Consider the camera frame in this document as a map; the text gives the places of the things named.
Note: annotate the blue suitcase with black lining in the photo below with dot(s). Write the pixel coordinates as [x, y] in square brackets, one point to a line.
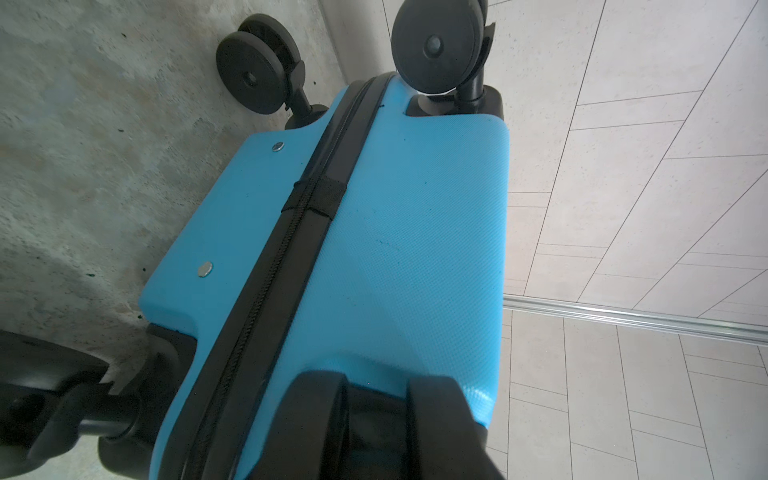
[333, 309]

